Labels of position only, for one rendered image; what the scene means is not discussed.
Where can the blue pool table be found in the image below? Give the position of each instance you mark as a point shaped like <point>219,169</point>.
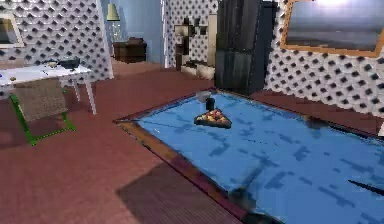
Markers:
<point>283,156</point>

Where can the grey bowl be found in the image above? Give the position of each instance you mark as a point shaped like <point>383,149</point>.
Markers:
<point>202,96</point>

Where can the white table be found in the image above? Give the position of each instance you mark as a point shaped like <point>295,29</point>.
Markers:
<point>40,73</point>

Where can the black pool cue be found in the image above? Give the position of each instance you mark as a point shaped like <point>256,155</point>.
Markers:
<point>366,186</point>

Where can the orange framed picture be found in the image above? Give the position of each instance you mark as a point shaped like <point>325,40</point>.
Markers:
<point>335,28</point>

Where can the white framed picture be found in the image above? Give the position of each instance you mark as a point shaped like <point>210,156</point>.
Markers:
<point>8,31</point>

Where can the green frame brown chair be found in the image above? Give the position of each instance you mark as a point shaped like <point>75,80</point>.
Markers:
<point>40,100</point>

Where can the dark brown chest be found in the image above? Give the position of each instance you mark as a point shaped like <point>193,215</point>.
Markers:
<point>130,50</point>

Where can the dark wall shelf unit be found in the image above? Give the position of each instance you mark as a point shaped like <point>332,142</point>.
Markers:
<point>191,43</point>

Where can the black cup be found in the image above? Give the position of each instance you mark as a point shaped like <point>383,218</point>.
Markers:
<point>210,103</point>

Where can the black box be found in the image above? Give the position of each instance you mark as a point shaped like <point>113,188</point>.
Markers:
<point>69,62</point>

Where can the black cabinet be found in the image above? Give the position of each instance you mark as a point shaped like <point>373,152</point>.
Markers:
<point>241,46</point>

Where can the triangle rack of pool balls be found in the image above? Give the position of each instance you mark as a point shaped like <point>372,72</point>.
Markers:
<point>214,118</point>

